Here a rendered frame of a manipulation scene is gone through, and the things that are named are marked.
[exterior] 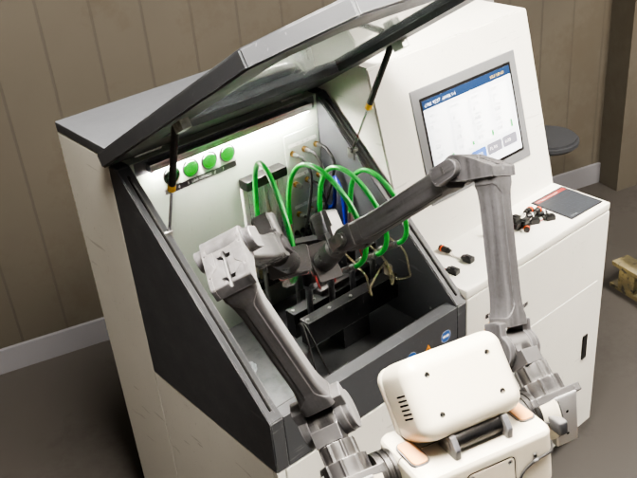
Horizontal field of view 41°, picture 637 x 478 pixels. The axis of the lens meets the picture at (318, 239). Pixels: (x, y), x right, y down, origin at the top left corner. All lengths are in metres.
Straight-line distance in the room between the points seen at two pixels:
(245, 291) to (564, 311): 1.67
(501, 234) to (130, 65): 2.26
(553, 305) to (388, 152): 0.78
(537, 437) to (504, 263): 0.36
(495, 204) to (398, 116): 0.79
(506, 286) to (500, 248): 0.08
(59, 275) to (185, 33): 1.19
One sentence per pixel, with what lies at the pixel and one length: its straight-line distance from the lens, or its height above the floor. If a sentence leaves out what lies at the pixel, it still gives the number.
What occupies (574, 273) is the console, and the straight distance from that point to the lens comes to 2.89.
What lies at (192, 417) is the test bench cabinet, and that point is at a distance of 2.48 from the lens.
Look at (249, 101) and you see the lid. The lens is 2.21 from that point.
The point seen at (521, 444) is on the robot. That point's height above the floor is 1.23.
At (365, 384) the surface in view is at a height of 0.89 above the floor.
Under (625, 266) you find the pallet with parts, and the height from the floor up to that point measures 0.14.
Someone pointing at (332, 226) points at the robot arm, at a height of 1.31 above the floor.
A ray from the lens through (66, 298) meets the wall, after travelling 4.03.
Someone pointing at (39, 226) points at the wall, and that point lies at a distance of 3.85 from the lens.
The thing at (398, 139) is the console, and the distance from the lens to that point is 2.48.
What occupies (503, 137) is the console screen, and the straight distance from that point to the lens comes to 2.81.
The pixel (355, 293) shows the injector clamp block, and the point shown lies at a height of 0.98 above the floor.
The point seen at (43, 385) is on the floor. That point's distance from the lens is 4.01.
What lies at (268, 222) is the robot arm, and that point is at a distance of 1.92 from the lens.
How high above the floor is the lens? 2.33
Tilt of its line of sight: 30 degrees down
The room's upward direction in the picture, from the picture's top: 5 degrees counter-clockwise
